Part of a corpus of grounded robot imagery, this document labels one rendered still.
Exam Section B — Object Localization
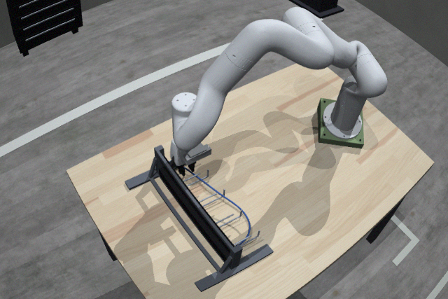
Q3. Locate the dark grey network rack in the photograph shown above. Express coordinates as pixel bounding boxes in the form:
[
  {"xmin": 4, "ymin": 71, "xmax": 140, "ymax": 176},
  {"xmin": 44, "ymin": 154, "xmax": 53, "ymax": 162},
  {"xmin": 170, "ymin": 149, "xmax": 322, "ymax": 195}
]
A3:
[{"xmin": 125, "ymin": 145, "xmax": 274, "ymax": 292}]

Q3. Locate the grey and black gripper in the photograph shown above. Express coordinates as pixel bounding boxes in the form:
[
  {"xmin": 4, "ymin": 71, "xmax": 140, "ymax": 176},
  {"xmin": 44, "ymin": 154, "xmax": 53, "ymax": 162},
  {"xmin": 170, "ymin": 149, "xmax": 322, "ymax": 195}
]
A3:
[{"xmin": 169, "ymin": 139, "xmax": 196, "ymax": 176}]

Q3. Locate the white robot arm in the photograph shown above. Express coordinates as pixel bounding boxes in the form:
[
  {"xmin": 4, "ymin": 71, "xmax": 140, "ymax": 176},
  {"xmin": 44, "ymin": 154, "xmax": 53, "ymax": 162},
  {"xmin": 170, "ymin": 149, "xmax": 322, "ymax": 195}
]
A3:
[{"xmin": 171, "ymin": 7, "xmax": 388, "ymax": 165}]

